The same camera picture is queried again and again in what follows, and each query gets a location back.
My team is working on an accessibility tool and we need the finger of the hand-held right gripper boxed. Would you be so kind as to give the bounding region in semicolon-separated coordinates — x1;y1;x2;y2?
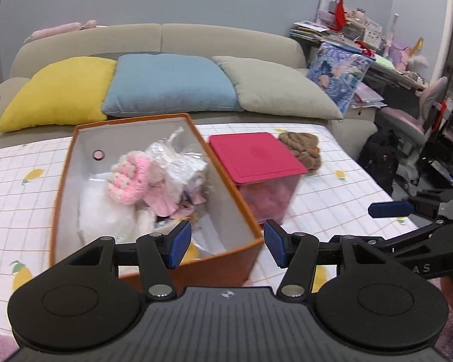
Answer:
330;219;448;259
368;190;453;220

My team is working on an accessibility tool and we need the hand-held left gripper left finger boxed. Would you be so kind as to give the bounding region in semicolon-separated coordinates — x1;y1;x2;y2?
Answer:
66;219;193;301

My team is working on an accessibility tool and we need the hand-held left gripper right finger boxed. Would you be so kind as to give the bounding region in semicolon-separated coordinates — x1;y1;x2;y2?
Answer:
263;219;387;298

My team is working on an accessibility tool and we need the pink knitted doll dress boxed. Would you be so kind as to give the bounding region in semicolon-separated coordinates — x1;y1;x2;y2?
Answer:
143;184;182;218

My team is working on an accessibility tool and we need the orange cardboard box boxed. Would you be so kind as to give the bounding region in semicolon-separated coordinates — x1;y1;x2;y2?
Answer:
50;112;264;294

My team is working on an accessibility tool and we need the pink white crochet toy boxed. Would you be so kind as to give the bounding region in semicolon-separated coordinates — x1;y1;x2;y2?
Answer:
109;151;152;206

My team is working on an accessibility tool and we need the clear plastic doll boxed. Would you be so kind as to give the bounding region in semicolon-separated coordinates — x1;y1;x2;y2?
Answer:
147;127;211;197

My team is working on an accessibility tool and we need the white plush toy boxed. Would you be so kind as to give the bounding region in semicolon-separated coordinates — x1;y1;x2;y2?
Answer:
79;186;137;243

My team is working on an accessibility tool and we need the pink lidded plastic container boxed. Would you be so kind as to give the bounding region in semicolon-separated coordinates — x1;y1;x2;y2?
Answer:
209;132;309;224

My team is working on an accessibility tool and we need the black backpack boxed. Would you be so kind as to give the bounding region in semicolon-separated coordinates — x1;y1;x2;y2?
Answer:
358;130;401;197

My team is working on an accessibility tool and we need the pink desk chair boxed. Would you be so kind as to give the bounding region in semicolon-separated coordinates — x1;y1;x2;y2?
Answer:
377;76;450;148

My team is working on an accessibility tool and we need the brown plush toy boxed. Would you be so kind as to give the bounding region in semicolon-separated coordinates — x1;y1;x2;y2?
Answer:
278;130;323;173

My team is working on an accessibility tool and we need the cluttered desk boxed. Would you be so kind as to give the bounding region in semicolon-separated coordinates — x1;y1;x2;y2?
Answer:
306;38;432;111

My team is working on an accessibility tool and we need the blue printed gift bag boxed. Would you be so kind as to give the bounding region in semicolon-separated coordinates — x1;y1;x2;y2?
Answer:
307;42;375;116

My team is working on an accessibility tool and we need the grey pillow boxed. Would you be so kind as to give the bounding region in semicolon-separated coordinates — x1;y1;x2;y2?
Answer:
212;56;345;121

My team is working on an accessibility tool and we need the blue pillow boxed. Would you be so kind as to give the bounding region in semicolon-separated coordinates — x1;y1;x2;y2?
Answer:
102;53;246;119

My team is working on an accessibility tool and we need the lemon print checkered blanket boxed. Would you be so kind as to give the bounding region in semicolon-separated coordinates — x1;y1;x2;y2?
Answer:
0;122;420;345

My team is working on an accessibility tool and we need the yellow pillow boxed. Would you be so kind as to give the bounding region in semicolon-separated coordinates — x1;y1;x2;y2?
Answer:
0;56;118;134

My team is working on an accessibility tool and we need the stack of books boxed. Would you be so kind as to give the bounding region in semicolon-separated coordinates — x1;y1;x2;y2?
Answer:
290;20;330;42

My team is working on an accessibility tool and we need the red hanging ornament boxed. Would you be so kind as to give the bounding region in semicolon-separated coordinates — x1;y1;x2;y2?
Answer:
331;0;349;28

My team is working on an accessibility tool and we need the beige sofa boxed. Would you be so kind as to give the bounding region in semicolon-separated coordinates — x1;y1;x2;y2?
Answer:
0;23;379;159

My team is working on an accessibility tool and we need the pink plush toy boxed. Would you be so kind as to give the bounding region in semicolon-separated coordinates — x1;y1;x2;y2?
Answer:
24;19;99;44

